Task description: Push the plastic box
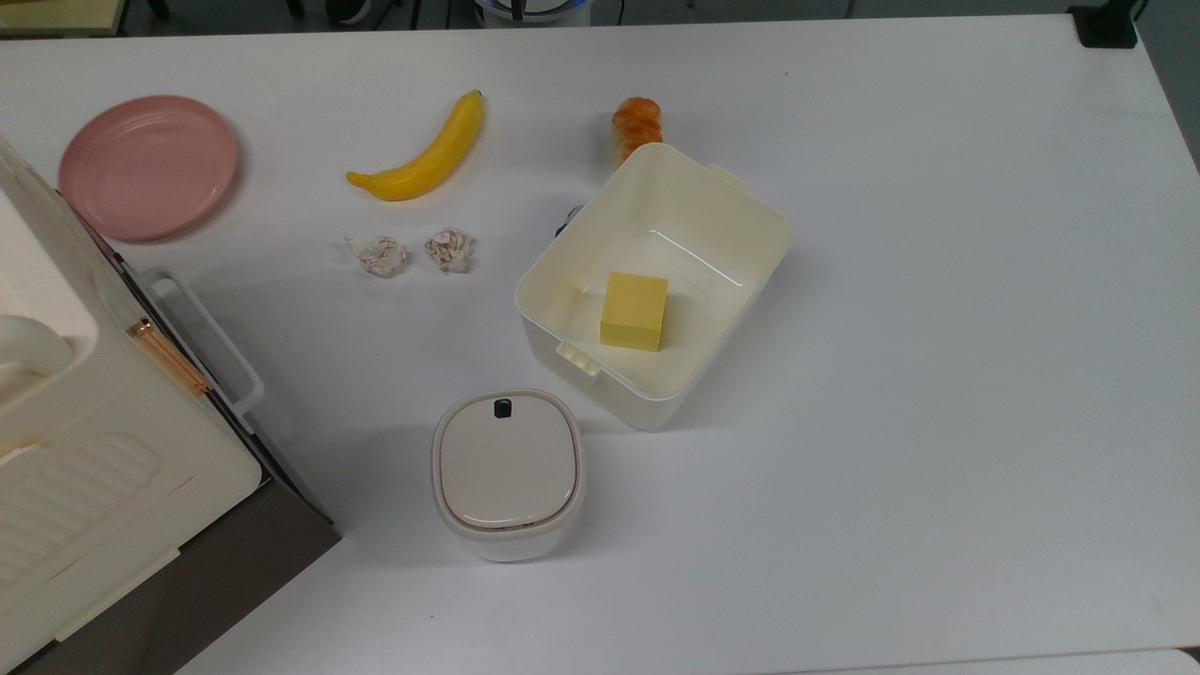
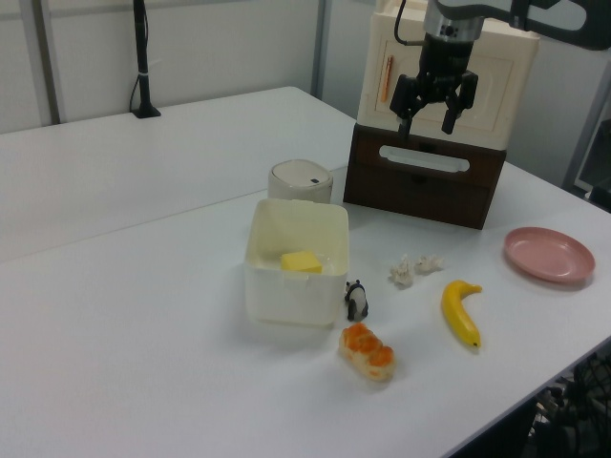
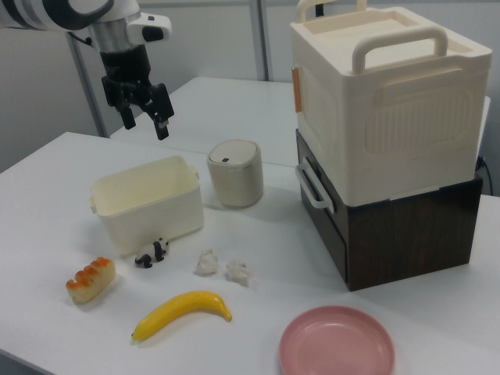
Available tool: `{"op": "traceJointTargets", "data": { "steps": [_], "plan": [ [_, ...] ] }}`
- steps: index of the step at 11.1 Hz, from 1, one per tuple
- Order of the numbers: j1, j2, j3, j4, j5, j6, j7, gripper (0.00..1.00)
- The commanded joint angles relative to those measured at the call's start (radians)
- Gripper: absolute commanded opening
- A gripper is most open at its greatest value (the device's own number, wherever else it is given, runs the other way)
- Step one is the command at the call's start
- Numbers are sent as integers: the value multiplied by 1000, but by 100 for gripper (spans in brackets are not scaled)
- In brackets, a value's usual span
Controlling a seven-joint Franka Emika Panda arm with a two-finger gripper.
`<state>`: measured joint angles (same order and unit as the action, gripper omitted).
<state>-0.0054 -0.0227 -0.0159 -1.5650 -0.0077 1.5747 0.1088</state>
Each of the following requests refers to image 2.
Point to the crumpled white paper ball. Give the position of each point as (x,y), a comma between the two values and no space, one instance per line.
(428,264)
(402,274)

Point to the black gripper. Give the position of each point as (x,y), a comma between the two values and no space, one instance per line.
(444,67)

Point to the cream plastic box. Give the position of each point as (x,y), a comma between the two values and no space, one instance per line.
(286,300)

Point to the pink plate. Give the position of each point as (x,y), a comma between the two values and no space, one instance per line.
(549,255)

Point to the toy bread with orange topping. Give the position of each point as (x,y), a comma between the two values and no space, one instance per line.
(365,350)

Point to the yellow toy banana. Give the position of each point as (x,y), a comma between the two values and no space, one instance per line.
(456,310)

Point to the toy panda figure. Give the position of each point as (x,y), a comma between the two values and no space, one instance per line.
(357,303)

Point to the black pole stand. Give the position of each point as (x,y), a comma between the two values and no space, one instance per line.
(141,47)

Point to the dark brown wooden drawer cabinet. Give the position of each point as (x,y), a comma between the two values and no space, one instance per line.
(415,200)

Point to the yellow block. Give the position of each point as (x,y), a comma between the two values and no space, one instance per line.
(301,261)

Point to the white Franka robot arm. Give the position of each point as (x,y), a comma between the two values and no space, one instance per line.
(549,19)

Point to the small beige trash can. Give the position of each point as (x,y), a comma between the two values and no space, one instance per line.
(298,183)

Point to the orange latch strip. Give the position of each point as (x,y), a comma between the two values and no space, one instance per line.
(387,78)

